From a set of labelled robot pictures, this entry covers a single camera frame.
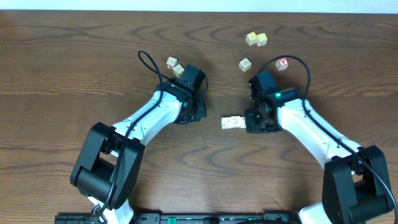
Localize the white block red print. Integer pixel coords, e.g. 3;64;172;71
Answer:
240;116;246;129

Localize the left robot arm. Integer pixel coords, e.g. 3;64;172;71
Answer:
70;65;208;223

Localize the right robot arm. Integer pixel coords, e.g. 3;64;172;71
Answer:
245;72;397;223

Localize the white block yellow side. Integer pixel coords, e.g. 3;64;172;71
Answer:
172;64;185;78

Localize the white block red side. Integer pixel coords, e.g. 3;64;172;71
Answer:
166;57;178;70

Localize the white yellow block centre right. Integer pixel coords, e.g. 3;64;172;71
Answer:
239;58;252;72

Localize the red letter block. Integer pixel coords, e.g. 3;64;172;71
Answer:
275;57;289;71

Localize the yellow block far right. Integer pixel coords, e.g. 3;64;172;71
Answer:
256;33;268;47

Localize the yellow block far left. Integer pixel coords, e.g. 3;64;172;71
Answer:
246;32;258;45

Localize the left black cable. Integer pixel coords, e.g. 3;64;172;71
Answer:
91;50;209;224

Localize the black cable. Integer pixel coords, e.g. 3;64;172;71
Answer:
91;50;209;224
257;55;398;218

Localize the right black cable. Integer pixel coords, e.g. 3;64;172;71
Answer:
257;55;398;218

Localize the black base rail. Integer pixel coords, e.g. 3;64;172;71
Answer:
54;212;301;224

